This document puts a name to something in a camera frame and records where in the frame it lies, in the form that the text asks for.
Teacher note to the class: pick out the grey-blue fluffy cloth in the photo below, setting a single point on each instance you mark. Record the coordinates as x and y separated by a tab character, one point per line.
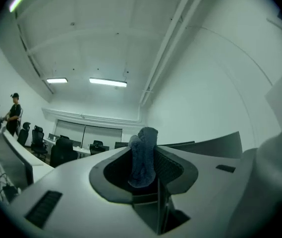
142	157

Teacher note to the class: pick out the short ceiling light panel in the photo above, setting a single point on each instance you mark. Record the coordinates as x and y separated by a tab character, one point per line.
56	80

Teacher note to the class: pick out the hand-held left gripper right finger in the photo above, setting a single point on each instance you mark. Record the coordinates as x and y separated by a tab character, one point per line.
205	190

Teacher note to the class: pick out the white ceiling pipe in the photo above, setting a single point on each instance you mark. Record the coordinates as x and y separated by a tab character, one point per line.
170	33
178	41

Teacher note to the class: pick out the white desk partition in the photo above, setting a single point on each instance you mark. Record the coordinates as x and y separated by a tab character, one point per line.
14	157

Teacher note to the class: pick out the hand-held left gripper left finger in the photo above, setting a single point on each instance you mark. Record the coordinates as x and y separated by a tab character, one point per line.
76	197

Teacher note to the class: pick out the black office chair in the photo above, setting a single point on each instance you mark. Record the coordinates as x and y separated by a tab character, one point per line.
98	147
38	141
62	152
23	134

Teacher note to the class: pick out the long ceiling light panel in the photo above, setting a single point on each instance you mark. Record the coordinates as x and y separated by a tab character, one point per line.
108	82

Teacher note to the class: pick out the white window blind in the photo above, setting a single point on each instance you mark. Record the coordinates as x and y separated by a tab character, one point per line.
70	131
103	137

